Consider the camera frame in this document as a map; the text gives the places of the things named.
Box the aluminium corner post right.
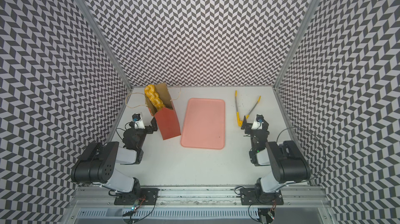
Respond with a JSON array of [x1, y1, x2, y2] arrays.
[[273, 0, 320, 91]]

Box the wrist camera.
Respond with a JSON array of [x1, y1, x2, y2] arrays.
[[252, 115, 265, 130], [129, 113, 145, 129]]

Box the aluminium corner post left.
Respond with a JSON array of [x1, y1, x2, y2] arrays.
[[74, 0, 132, 90]]

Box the yellow metal tongs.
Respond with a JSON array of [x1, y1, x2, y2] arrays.
[[234, 90, 262, 128]]

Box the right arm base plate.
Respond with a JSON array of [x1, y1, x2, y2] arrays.
[[239, 188, 284, 206]]

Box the twisted braided bread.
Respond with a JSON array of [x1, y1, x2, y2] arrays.
[[144, 84, 166, 111]]

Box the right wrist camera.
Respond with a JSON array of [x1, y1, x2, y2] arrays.
[[252, 115, 265, 130]]

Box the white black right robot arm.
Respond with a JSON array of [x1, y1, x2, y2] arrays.
[[239, 115, 311, 205]]

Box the aluminium corner post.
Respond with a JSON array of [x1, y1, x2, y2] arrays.
[[273, 0, 320, 91], [74, 0, 132, 90]]

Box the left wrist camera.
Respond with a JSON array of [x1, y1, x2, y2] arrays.
[[129, 113, 145, 129]]

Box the aluminium front rail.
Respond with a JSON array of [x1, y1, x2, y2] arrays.
[[61, 185, 336, 224]]

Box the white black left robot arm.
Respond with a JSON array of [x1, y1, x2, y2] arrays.
[[71, 113, 158, 199]]

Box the red paper bag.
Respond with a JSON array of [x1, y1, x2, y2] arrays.
[[126, 83, 181, 140]]

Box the pink plastic tray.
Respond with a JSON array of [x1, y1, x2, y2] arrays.
[[181, 98, 226, 150]]

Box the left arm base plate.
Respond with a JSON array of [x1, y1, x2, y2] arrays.
[[114, 188, 159, 206]]

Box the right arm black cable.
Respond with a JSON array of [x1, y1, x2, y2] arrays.
[[275, 125, 327, 181]]

